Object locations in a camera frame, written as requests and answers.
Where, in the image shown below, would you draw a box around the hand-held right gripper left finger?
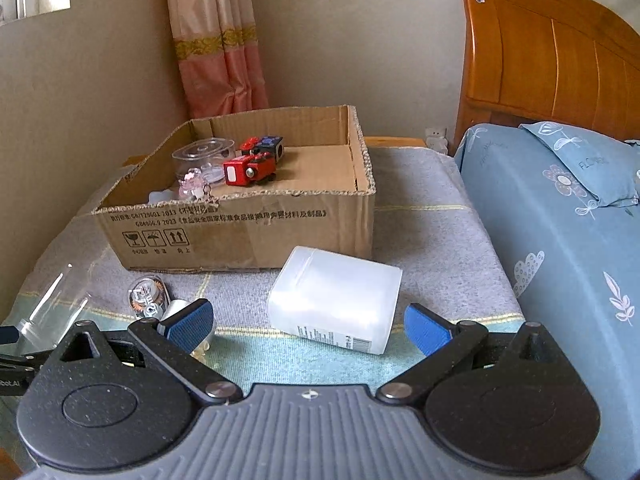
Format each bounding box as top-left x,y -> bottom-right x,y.
31,298 -> 246,408

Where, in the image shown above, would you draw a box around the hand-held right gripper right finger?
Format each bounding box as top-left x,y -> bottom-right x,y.
375,303 -> 583,407

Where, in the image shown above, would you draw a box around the white rectangular plastic container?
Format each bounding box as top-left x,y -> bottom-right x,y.
266,246 -> 404,356

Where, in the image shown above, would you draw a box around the cardboard box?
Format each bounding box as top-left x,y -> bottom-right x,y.
91,105 -> 377,272

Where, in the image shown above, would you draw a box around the pink figure keychain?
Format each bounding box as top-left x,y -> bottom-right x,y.
177,170 -> 213,200

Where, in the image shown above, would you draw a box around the clear plastic jar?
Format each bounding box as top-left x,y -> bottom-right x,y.
171,137 -> 237,186

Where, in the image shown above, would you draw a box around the black toy train red wheels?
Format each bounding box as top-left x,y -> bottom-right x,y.
239,135 -> 285,162

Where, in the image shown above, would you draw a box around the capsule bottle silver lid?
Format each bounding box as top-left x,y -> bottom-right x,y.
127,275 -> 217,361

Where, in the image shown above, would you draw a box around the blue floral bedsheet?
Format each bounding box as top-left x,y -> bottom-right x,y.
454,122 -> 640,480

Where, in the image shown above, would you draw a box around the wooden table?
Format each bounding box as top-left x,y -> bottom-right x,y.
122,136 -> 427,167

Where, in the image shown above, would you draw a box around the blue floral pillow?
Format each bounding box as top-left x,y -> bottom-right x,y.
518,121 -> 640,208

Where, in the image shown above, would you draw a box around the wooden bed headboard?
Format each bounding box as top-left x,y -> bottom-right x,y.
448,0 -> 640,157

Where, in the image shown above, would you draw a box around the pink curtain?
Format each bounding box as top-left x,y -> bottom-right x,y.
164,0 -> 271,120

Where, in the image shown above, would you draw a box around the white wall socket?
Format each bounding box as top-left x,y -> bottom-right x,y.
424,126 -> 449,155

